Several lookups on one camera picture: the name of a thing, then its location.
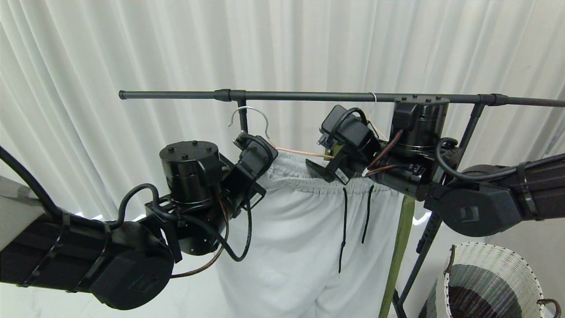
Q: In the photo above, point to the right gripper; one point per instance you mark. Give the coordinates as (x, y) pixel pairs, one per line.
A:
(406, 176)

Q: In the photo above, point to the pale grey shorts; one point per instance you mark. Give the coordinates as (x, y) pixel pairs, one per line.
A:
(300, 247)

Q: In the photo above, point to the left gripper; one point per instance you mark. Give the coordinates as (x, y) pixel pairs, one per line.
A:
(198, 234)

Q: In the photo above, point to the pink clothes hanger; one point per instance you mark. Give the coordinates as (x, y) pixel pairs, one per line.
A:
(304, 152)
(382, 132)

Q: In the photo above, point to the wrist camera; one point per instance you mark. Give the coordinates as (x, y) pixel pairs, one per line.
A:
(353, 132)
(256, 159)

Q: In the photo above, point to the white curtain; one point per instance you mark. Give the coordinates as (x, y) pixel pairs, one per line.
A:
(176, 44)

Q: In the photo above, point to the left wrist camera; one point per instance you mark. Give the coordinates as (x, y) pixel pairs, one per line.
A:
(256, 159)

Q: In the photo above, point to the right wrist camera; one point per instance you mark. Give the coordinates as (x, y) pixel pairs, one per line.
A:
(353, 132)

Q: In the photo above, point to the black clothes rack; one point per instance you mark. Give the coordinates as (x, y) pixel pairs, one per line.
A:
(309, 96)

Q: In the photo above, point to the white laundry basket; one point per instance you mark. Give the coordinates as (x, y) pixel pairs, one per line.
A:
(494, 258)

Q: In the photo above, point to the green long-sleeved shirt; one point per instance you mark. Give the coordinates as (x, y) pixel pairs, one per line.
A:
(399, 247)

